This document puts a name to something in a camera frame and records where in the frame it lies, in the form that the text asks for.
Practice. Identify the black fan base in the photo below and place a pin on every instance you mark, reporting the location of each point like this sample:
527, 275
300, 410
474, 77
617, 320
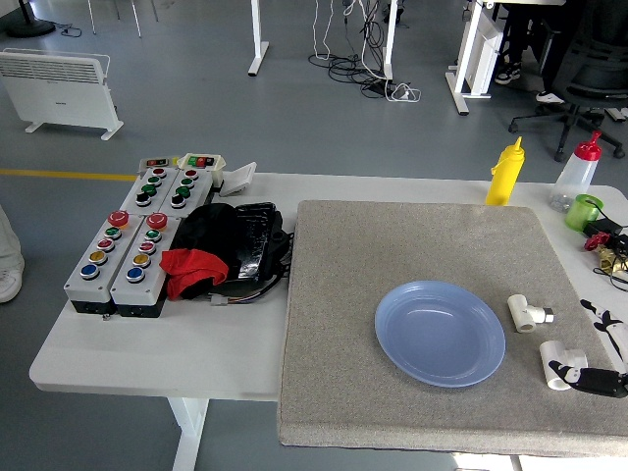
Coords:
29, 27

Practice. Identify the white desk leg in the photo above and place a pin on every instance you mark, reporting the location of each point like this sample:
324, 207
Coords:
390, 39
258, 44

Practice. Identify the red cloth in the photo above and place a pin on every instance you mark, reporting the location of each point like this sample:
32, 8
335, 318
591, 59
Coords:
191, 267

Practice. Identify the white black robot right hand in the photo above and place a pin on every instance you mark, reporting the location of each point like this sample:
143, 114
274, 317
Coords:
598, 380

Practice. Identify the blue round plate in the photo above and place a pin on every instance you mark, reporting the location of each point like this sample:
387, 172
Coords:
432, 338

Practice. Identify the clear squeeze bottle red cap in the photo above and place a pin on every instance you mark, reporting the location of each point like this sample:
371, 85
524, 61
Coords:
576, 179

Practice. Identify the small white threaded pipe tee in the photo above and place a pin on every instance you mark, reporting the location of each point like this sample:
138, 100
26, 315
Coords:
519, 309

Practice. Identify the black fabric bag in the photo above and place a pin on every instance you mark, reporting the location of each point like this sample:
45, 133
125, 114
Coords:
211, 230

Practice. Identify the black office chair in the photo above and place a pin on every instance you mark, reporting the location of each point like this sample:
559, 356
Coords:
593, 73

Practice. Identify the beige red-green switch box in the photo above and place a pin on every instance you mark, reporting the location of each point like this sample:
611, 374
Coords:
216, 172

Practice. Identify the standing person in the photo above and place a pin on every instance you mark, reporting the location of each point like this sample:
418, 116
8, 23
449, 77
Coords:
9, 265

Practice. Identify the grey four-button control box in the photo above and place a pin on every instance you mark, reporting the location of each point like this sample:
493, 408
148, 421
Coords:
135, 203
196, 196

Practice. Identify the white wall switch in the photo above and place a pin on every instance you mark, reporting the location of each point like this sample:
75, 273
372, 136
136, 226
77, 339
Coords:
240, 177

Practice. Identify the seated person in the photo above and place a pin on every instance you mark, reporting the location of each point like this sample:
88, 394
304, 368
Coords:
520, 34

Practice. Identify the green translucent cup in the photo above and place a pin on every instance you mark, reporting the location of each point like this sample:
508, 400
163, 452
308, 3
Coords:
579, 213

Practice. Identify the black foot pedal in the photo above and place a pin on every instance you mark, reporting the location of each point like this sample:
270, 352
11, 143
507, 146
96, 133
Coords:
255, 240

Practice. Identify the black power adapter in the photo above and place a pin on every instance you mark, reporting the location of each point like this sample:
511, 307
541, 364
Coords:
603, 227

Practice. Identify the grey-brown mat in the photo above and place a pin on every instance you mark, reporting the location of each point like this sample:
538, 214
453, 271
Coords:
368, 245

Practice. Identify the yellow squeeze bottle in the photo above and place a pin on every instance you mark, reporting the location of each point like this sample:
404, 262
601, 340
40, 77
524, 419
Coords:
504, 176

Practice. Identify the white panel heater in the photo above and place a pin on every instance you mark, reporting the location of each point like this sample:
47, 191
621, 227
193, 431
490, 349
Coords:
59, 98

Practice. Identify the white desk frame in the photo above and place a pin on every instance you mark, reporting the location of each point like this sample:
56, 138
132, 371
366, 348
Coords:
471, 54

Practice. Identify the grey five-button control box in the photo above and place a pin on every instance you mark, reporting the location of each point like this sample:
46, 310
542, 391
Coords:
149, 284
81, 284

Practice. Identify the white table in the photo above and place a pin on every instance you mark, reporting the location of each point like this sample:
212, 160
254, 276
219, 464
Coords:
147, 353

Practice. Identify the large white pipe tee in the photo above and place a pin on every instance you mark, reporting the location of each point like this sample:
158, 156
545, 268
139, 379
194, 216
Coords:
552, 350

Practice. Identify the small grey switch box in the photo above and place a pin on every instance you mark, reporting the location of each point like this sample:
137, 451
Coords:
157, 162

